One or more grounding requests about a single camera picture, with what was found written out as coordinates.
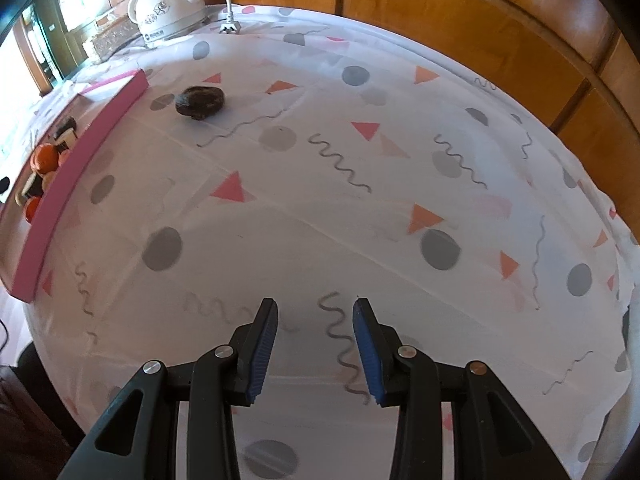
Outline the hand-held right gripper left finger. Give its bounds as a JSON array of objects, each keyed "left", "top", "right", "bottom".
[{"left": 59, "top": 298, "right": 279, "bottom": 480}]

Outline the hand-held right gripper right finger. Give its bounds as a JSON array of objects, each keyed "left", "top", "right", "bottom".
[{"left": 352, "top": 298, "right": 571, "bottom": 480}]

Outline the dark purple passion fruit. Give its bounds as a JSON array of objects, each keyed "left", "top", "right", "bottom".
[{"left": 175, "top": 86, "right": 226, "bottom": 120}]

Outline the pink shallow cardboard box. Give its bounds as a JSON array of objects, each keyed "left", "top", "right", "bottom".
[{"left": 0, "top": 69, "right": 149, "bottom": 303}]

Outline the orange without stem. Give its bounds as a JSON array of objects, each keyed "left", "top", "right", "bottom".
[{"left": 30, "top": 143, "right": 59, "bottom": 172}]

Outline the white patterned tablecloth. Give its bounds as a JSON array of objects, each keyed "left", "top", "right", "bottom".
[{"left": 0, "top": 4, "right": 640, "bottom": 480}]

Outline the silver kettle base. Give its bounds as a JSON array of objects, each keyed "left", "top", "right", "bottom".
[{"left": 145, "top": 12, "right": 211, "bottom": 50}]

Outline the ornate silver tissue box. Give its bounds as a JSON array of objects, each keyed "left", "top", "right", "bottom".
[{"left": 84, "top": 14, "right": 141, "bottom": 63}]

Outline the white floral ceramic kettle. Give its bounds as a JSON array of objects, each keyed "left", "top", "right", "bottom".
[{"left": 127, "top": 0, "right": 207, "bottom": 41}]

